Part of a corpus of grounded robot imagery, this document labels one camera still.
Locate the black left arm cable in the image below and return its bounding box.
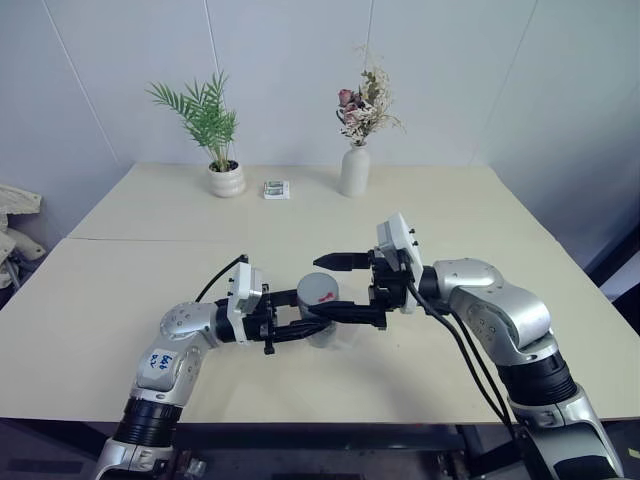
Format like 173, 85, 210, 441
193, 253, 251, 305

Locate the white ribbed plant pot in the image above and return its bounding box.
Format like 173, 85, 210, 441
207, 160, 248, 199

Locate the white ceramic vase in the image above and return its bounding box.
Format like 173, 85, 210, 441
338, 141, 373, 198

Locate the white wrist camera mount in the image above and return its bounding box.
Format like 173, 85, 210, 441
226, 261, 270, 346
375, 211, 426, 317

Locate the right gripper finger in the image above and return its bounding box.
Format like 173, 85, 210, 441
312, 251, 374, 274
309, 301, 390, 331

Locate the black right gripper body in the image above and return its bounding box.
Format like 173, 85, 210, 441
367, 247, 410, 315

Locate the small white box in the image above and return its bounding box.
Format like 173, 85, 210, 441
262, 179, 292, 202

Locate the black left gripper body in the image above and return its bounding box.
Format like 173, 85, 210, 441
244, 291, 281, 357

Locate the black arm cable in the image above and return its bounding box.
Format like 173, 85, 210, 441
424, 304, 521, 431
405, 279, 512, 426
193, 253, 251, 305

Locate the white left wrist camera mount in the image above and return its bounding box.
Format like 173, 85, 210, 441
226, 261, 270, 346

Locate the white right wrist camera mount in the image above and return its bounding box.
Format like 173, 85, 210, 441
375, 211, 426, 317

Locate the grey jar lid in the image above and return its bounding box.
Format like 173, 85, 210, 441
295, 272, 341, 309

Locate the green palm plant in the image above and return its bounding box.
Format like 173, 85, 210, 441
145, 71, 239, 172

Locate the dried flower bouquet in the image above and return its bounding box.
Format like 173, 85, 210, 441
334, 43, 407, 148

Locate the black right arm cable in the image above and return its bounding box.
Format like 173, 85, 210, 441
424, 304, 521, 431
405, 279, 512, 426

